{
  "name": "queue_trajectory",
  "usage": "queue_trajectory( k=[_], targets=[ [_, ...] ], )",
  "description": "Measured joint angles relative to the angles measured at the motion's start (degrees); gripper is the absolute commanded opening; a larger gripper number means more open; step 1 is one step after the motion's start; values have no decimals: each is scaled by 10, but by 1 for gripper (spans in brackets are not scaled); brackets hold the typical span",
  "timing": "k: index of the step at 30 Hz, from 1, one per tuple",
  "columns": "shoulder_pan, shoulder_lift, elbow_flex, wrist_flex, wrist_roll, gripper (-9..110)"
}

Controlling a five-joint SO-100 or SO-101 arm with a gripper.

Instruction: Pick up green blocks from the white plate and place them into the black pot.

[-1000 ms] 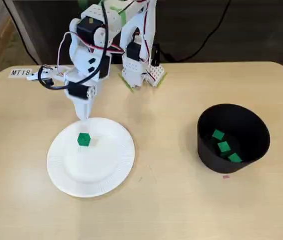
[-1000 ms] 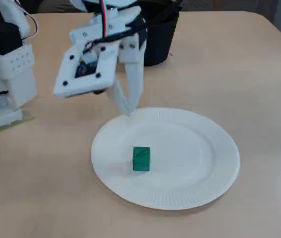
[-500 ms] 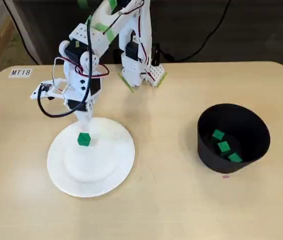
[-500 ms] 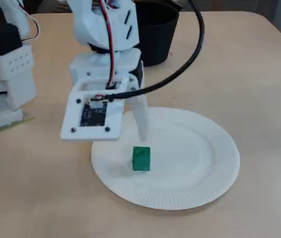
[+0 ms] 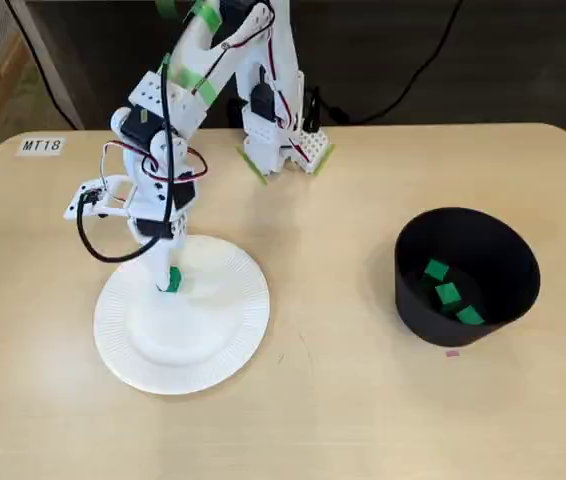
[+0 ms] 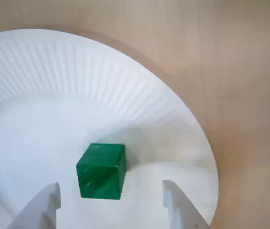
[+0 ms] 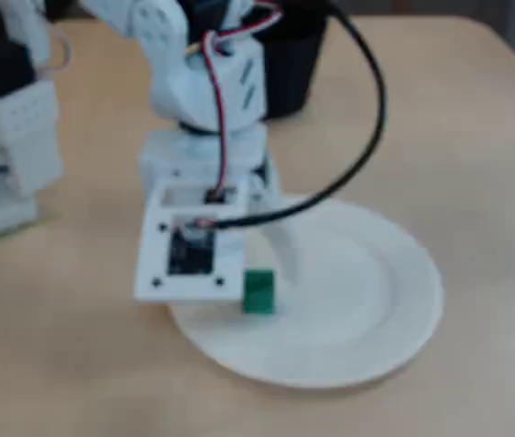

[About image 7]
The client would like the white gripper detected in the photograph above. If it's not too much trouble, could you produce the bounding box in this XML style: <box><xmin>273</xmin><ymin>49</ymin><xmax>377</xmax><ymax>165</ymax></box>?
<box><xmin>138</xmin><ymin>125</ymin><xmax>302</xmax><ymax>281</ymax></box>

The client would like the green block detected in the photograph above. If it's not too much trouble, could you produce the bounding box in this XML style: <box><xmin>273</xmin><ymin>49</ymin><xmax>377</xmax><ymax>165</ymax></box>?
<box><xmin>242</xmin><ymin>269</ymin><xmax>278</xmax><ymax>316</ymax></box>

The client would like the white paper plate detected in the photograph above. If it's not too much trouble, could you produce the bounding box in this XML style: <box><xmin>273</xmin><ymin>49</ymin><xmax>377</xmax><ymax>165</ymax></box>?
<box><xmin>166</xmin><ymin>196</ymin><xmax>445</xmax><ymax>389</ymax></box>

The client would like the black pot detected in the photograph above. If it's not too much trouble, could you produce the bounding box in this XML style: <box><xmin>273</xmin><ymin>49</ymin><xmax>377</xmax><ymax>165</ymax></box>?
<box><xmin>257</xmin><ymin>0</ymin><xmax>330</xmax><ymax>120</ymax></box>

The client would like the red white servo wire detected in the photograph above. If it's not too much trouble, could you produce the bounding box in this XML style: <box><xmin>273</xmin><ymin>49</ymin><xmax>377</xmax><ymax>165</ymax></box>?
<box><xmin>43</xmin><ymin>31</ymin><xmax>73</xmax><ymax>74</ymax></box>
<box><xmin>202</xmin><ymin>2</ymin><xmax>284</xmax><ymax>201</ymax></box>

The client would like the wrist camera in white mount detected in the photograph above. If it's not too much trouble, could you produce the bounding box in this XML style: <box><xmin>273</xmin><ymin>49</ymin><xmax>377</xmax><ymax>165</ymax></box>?
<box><xmin>133</xmin><ymin>180</ymin><xmax>248</xmax><ymax>304</ymax></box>

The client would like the thick black camera cable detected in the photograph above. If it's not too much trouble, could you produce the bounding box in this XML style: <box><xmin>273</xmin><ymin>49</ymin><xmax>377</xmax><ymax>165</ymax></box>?
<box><xmin>214</xmin><ymin>0</ymin><xmax>387</xmax><ymax>229</ymax></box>

